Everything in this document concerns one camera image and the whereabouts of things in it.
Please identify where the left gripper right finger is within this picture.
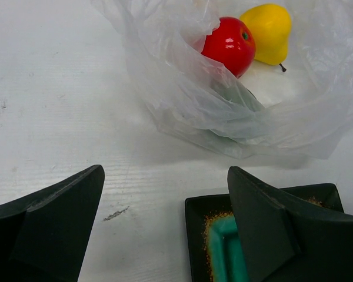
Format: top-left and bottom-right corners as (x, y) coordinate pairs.
(227, 167), (353, 281)

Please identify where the translucent plastic bag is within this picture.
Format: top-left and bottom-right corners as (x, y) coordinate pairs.
(93, 1), (353, 159)

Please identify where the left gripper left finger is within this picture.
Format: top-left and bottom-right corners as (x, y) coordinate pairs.
(0, 164), (105, 281)

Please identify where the yellow fake lemon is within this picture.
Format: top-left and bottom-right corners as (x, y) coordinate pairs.
(239, 4), (292, 72)

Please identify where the red fake apple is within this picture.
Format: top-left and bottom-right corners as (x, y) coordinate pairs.
(201, 16), (256, 78)

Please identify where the teal square ceramic plate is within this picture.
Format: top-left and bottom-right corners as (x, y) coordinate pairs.
(184, 183), (345, 282)

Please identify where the green fake fruit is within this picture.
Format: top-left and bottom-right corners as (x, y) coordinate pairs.
(210, 81), (267, 145)

